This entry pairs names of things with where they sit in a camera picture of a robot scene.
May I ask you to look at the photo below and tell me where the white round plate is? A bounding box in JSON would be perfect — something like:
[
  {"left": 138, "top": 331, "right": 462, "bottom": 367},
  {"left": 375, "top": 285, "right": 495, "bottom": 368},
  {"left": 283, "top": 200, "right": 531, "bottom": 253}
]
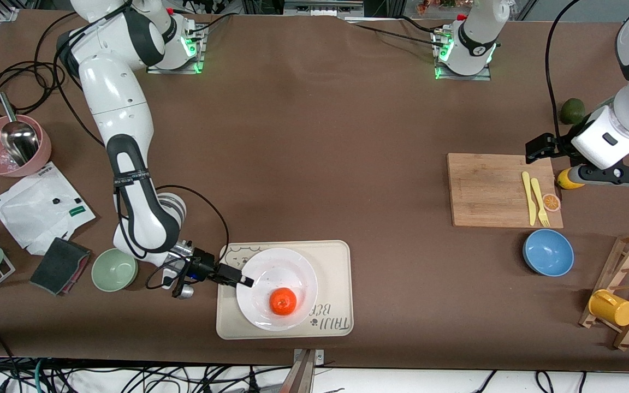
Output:
[{"left": 236, "top": 248, "right": 319, "bottom": 332}]

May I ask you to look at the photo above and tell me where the orange mandarin fruit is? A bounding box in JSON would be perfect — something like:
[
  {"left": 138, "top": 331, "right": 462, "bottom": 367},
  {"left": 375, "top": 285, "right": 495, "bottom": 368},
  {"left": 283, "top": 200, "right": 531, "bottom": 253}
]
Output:
[{"left": 269, "top": 288, "right": 298, "bottom": 316}]

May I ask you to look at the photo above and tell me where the yellow plastic knife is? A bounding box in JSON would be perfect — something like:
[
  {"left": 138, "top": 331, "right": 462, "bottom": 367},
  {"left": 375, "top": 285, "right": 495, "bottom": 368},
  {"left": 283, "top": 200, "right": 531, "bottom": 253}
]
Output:
[{"left": 521, "top": 171, "right": 537, "bottom": 226}]

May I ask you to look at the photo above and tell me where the dark green lime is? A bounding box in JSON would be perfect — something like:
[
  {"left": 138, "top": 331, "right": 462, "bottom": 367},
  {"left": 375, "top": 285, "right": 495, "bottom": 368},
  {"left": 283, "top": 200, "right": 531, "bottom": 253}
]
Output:
[{"left": 560, "top": 98, "right": 586, "bottom": 125}]

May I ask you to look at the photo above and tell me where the yellow plastic fork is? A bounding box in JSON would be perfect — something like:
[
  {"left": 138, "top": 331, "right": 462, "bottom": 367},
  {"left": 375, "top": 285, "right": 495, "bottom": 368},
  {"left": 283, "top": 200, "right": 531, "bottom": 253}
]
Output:
[{"left": 530, "top": 178, "right": 551, "bottom": 228}]

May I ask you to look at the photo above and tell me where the yellow lemon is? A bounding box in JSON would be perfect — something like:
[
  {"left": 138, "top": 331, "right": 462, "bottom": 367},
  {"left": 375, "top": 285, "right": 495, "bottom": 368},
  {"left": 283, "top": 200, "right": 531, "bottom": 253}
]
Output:
[{"left": 557, "top": 168, "right": 586, "bottom": 190}]

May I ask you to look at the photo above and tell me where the wooden cutting board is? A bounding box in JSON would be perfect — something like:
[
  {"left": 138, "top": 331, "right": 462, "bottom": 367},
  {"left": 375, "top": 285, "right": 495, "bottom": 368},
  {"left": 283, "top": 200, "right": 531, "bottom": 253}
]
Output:
[{"left": 447, "top": 153, "right": 564, "bottom": 229}]

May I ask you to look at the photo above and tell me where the pale green bowl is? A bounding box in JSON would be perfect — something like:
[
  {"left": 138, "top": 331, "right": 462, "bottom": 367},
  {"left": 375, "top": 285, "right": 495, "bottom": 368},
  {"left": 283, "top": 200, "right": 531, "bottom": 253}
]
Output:
[{"left": 91, "top": 248, "right": 139, "bottom": 293}]

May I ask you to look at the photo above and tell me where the blue bowl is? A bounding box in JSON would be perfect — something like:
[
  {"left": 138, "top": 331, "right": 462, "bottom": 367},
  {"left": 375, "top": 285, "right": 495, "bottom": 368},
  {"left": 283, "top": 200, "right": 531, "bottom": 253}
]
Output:
[{"left": 523, "top": 229, "right": 575, "bottom": 277}]

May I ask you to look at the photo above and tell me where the beige tray with bear print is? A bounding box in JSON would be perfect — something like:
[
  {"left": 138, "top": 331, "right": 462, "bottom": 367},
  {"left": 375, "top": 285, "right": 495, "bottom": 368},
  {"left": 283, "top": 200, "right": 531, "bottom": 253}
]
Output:
[{"left": 216, "top": 240, "right": 354, "bottom": 340}]

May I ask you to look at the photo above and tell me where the wooden cup drying rack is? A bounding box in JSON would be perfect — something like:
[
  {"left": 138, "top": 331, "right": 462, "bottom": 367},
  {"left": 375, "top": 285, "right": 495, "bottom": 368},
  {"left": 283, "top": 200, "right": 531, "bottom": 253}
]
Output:
[{"left": 579, "top": 231, "right": 629, "bottom": 351}]

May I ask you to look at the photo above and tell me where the dark grey folded cloth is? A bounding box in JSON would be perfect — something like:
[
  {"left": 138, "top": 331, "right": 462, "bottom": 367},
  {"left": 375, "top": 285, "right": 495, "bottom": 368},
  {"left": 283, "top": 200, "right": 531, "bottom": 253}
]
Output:
[{"left": 29, "top": 237, "right": 92, "bottom": 296}]

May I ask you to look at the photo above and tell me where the yellow plastic cup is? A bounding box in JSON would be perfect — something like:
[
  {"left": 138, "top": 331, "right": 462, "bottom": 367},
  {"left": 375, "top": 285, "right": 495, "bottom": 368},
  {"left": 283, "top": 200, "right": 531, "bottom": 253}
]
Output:
[{"left": 588, "top": 289, "right": 629, "bottom": 327}]

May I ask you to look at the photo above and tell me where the white plastic bag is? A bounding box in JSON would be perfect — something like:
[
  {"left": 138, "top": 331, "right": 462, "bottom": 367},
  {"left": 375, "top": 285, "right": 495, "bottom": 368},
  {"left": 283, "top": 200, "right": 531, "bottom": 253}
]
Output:
[{"left": 0, "top": 162, "right": 97, "bottom": 256}]

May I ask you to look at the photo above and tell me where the brown table cover mat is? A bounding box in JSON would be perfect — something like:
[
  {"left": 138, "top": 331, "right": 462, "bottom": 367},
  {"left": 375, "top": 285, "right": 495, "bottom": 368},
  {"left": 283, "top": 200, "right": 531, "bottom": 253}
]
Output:
[{"left": 0, "top": 10, "right": 629, "bottom": 373}]

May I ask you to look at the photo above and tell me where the metal scoop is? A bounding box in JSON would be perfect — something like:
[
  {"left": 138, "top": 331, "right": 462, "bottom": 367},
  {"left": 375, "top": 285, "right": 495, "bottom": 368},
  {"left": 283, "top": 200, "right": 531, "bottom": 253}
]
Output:
[{"left": 0, "top": 92, "right": 40, "bottom": 167}]

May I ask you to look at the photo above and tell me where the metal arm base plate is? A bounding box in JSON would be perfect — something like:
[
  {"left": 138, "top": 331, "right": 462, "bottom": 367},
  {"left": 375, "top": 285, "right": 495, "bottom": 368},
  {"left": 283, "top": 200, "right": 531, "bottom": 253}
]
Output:
[
  {"left": 434, "top": 27, "right": 492, "bottom": 81},
  {"left": 148, "top": 25, "right": 206, "bottom": 74}
]

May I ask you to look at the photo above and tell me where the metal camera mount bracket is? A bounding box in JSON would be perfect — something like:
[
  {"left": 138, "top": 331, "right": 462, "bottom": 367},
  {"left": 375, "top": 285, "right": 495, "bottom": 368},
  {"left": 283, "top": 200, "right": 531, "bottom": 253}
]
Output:
[{"left": 284, "top": 348, "right": 326, "bottom": 393}]

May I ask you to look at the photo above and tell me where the black base cable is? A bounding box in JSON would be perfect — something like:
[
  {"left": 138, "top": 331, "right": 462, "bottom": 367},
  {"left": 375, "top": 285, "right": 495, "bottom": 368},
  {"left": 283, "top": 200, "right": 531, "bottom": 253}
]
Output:
[{"left": 345, "top": 15, "right": 449, "bottom": 47}]

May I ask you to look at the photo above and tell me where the aluminium frame crossbar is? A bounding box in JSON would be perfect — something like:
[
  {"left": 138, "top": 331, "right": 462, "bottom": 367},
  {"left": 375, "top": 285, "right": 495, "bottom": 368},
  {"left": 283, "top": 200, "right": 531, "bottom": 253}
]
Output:
[{"left": 241, "top": 0, "right": 402, "bottom": 22}]

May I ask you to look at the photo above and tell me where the black cable coil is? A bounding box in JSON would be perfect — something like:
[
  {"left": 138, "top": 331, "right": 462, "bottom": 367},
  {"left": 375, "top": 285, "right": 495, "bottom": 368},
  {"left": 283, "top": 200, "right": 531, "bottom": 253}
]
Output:
[{"left": 0, "top": 11, "right": 83, "bottom": 125}]

